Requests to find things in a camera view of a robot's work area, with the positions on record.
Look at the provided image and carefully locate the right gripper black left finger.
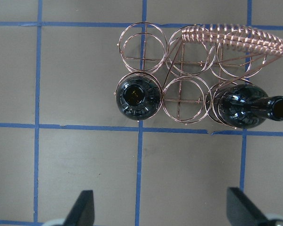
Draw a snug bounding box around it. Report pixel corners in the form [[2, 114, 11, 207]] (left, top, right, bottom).
[[64, 190, 95, 226]]

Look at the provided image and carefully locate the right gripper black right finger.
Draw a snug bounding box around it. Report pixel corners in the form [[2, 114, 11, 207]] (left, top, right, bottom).
[[226, 187, 269, 226]]

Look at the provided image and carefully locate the dark wine bottle in basket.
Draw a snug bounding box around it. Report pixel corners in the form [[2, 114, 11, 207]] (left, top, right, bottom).
[[116, 72, 163, 121]]

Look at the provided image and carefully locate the copper wire wine basket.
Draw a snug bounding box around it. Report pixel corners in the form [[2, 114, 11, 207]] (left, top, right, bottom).
[[117, 22, 283, 129]]

